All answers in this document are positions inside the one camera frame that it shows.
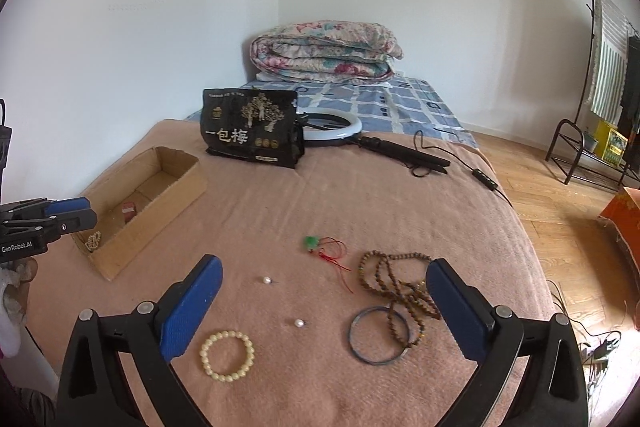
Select striped hanging towel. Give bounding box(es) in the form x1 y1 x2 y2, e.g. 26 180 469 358
587 0 632 120

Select black floor cable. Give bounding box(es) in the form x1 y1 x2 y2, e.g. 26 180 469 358
545 277 631 388

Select cream bead bracelet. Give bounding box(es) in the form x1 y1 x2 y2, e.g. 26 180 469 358
199 329 256 378

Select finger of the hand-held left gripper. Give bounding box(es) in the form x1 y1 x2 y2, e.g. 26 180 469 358
47 208 98 239
42 197 92 217

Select green pendant with red cord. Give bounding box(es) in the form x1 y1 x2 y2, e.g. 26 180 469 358
303 234 356 294

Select pink blanket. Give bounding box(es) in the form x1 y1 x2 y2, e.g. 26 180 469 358
20 119 566 427

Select blue bangle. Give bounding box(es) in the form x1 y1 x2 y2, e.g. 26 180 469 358
348 307 415 365

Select black cable with remote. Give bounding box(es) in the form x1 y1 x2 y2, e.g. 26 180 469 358
412 130 513 208

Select dark hanging clothes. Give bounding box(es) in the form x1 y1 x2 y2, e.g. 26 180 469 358
617 34 640 158

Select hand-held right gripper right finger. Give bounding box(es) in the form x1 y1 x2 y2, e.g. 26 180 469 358
425 258 590 427

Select brown bead necklace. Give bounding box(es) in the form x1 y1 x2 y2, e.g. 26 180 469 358
358 249 443 350

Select person's left hand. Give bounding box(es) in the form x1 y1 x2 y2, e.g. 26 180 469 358
0 257 38 358

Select black metal clothes rack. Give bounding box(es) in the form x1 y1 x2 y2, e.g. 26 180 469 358
545 0 640 192

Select black snack bag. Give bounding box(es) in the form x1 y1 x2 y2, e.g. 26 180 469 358
201 87 306 170

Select yellow box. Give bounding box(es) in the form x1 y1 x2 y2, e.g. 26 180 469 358
595 119 628 165

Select blue plaid bedsheet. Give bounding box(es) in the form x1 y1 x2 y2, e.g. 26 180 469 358
185 74 478 142

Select orange box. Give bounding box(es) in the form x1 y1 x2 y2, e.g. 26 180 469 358
597 187 640 278

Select white round dish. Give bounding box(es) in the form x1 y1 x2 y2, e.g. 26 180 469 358
295 109 363 148

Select cardboard box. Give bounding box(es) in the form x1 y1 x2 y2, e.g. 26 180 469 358
70 146 208 282

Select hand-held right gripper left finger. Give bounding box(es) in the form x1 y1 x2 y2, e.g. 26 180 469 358
56 254 223 427

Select folded floral quilt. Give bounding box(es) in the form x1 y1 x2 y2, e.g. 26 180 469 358
250 21 405 82

